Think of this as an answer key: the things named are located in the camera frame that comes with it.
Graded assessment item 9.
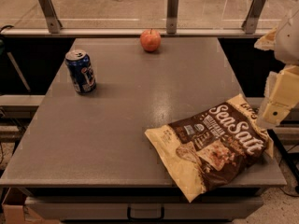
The middle metal rail bracket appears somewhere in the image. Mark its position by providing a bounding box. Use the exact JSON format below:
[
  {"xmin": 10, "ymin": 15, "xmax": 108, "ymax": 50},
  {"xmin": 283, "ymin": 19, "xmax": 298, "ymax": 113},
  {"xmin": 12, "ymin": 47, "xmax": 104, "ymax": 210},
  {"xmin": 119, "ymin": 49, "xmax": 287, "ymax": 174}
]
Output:
[{"xmin": 166, "ymin": 0, "xmax": 178, "ymax": 34}]

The metal rail bracket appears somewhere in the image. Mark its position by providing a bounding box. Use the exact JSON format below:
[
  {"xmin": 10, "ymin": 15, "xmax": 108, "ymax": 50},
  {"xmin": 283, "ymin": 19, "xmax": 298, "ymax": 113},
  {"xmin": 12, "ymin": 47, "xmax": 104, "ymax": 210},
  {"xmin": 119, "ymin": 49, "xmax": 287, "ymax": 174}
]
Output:
[
  {"xmin": 38, "ymin": 0, "xmax": 62, "ymax": 34},
  {"xmin": 241, "ymin": 0, "xmax": 266, "ymax": 35},
  {"xmin": 166, "ymin": 0, "xmax": 178, "ymax": 34}
]

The black drawer handle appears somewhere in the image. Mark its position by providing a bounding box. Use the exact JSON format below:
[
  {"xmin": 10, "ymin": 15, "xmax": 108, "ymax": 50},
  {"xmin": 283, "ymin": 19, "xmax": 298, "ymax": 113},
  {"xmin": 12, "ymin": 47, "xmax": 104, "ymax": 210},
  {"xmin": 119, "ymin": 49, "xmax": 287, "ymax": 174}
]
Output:
[{"xmin": 126, "ymin": 204, "xmax": 164, "ymax": 221}]

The left metal rail bracket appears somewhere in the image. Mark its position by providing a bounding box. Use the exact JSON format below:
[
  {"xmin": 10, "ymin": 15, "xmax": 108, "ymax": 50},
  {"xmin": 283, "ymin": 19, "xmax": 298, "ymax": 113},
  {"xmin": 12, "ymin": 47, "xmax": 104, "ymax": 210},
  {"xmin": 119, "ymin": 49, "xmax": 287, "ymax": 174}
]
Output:
[{"xmin": 38, "ymin": 0, "xmax": 62, "ymax": 34}]

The grey table drawer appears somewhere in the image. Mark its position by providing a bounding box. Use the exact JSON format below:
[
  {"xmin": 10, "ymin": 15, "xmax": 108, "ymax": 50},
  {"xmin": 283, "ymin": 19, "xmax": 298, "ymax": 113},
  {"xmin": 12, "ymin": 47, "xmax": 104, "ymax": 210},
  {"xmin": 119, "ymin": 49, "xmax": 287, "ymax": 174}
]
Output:
[{"xmin": 25, "ymin": 196, "xmax": 263, "ymax": 221}]

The right metal rail bracket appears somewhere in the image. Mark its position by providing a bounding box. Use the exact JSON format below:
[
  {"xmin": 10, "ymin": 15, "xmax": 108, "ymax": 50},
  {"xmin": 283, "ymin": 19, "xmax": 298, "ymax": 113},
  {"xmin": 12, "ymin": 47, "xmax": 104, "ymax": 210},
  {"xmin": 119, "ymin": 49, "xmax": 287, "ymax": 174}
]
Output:
[{"xmin": 241, "ymin": 0, "xmax": 266, "ymax": 35}]

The cardboard box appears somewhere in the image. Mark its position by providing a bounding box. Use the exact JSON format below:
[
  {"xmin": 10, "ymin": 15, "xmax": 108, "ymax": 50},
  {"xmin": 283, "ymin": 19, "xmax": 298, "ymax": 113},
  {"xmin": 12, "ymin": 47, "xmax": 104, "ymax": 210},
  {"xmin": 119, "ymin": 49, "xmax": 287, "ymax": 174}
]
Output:
[{"xmin": 2, "ymin": 188, "xmax": 62, "ymax": 224}]

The sea salt chips bag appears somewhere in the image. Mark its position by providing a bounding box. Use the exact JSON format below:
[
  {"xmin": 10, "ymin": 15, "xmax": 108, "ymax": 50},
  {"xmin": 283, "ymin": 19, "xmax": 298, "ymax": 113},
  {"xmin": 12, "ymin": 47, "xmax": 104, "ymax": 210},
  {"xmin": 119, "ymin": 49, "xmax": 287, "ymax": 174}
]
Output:
[{"xmin": 145, "ymin": 94, "xmax": 274, "ymax": 202}]

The blue pepsi can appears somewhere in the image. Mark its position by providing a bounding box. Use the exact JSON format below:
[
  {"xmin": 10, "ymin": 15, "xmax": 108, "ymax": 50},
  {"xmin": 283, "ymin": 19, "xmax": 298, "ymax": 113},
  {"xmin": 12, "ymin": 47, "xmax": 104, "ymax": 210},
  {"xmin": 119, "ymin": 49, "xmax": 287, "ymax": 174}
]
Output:
[{"xmin": 65, "ymin": 49, "xmax": 96, "ymax": 94}]

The red apple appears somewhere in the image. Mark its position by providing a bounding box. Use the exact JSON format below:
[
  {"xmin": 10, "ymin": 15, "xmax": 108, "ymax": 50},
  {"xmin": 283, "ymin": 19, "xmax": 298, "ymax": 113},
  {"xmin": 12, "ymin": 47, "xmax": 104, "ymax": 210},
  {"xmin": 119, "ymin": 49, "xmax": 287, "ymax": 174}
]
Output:
[{"xmin": 140, "ymin": 29, "xmax": 161, "ymax": 52}]

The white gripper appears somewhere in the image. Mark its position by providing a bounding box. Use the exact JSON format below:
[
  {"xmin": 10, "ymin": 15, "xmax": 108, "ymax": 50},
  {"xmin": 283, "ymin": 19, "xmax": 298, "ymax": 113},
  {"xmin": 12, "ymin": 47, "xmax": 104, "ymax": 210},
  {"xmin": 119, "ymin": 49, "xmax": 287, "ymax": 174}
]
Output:
[{"xmin": 254, "ymin": 7, "xmax": 299, "ymax": 129}]

